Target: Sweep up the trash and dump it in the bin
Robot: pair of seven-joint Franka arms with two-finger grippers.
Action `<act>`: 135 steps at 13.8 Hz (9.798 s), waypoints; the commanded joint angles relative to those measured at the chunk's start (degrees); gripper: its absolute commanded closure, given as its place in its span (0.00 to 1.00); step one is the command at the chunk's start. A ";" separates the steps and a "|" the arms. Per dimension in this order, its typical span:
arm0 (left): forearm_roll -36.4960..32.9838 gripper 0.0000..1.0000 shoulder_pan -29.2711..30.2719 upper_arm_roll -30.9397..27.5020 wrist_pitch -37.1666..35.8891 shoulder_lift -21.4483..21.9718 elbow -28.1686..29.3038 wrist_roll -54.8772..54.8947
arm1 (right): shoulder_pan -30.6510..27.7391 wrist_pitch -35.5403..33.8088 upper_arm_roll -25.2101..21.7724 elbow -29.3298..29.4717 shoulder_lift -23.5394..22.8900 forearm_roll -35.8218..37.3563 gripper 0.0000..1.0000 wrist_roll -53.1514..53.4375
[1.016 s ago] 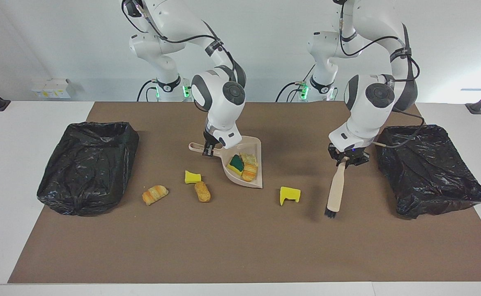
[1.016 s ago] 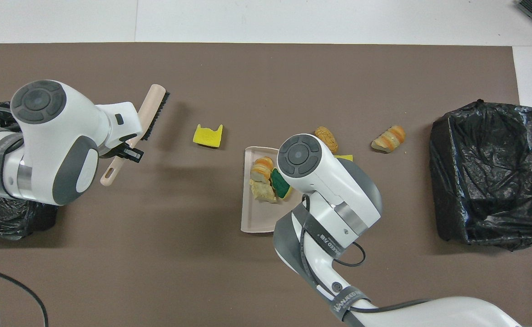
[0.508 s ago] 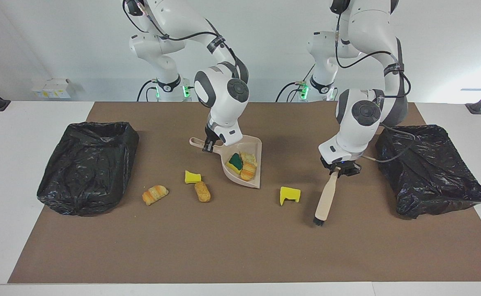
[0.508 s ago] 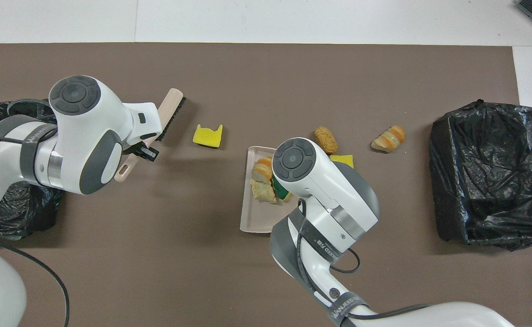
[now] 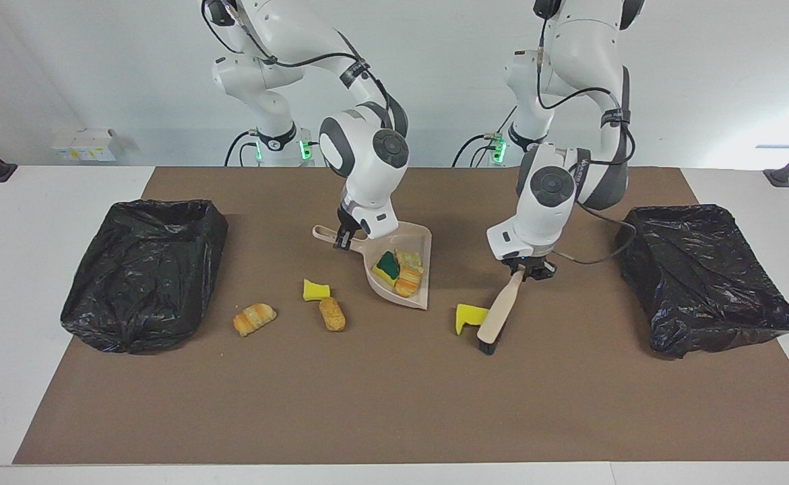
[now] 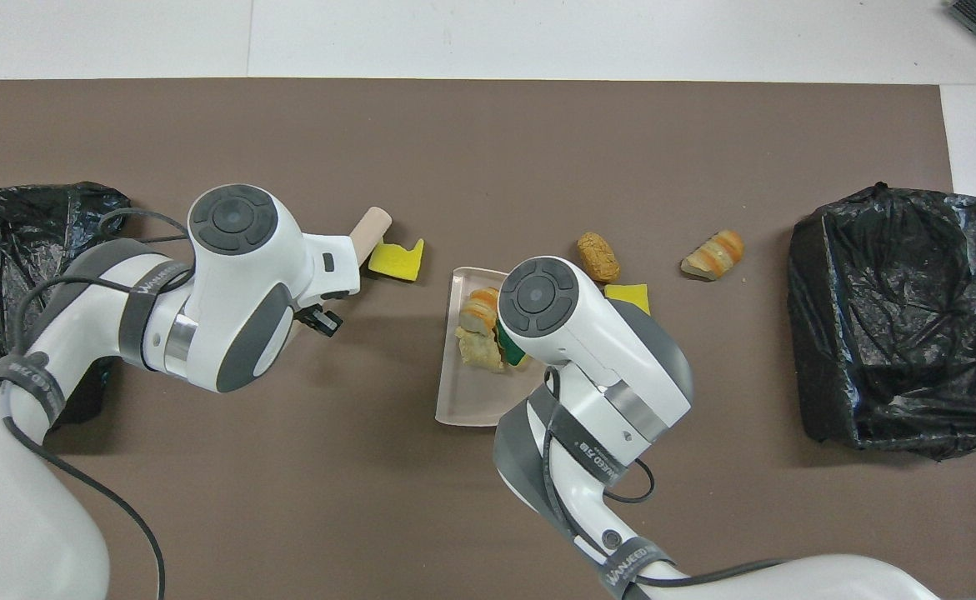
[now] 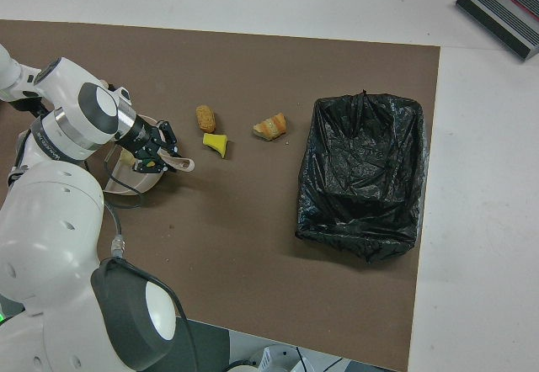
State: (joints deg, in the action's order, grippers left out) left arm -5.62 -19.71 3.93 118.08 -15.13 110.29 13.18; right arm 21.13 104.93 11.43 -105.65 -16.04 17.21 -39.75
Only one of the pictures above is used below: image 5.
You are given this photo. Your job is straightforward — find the brown oval bread roll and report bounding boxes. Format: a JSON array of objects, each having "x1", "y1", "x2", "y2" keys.
[{"x1": 319, "y1": 297, "x2": 346, "y2": 332}]

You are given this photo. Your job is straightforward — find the yellow sponge with green layer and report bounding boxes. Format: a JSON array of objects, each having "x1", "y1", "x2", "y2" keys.
[{"x1": 372, "y1": 251, "x2": 402, "y2": 288}]

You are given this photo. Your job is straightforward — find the black bag lined bin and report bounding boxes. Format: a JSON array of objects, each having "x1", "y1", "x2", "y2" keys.
[
  {"x1": 614, "y1": 204, "x2": 789, "y2": 359},
  {"x1": 60, "y1": 199, "x2": 229, "y2": 355}
]

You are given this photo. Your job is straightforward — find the beige plastic dustpan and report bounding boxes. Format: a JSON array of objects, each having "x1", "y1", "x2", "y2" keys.
[{"x1": 311, "y1": 222, "x2": 433, "y2": 311}]

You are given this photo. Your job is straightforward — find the black base cable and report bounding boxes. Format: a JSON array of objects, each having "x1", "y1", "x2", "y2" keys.
[
  {"x1": 451, "y1": 108, "x2": 519, "y2": 167},
  {"x1": 224, "y1": 129, "x2": 261, "y2": 167}
]

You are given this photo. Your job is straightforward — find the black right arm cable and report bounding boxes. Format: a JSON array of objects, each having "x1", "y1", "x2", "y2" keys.
[{"x1": 202, "y1": 0, "x2": 408, "y2": 135}]

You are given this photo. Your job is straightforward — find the orange striped croissant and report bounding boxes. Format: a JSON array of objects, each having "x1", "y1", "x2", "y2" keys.
[{"x1": 233, "y1": 304, "x2": 278, "y2": 337}]

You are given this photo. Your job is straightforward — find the notched yellow sponge piece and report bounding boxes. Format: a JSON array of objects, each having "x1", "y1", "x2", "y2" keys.
[{"x1": 455, "y1": 303, "x2": 491, "y2": 336}]

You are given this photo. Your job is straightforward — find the white wall box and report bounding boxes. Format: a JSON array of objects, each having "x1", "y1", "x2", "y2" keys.
[{"x1": 51, "y1": 128, "x2": 124, "y2": 162}]

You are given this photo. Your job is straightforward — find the wedge beige bread piece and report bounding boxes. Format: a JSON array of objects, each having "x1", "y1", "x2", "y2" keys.
[{"x1": 394, "y1": 267, "x2": 424, "y2": 299}]

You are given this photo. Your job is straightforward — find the large brown table mat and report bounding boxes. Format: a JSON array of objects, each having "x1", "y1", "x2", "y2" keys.
[{"x1": 13, "y1": 166, "x2": 789, "y2": 465}]

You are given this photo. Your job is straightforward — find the beige brush with black bristles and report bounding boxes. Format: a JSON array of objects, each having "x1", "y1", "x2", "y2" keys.
[{"x1": 476, "y1": 268, "x2": 527, "y2": 356}]

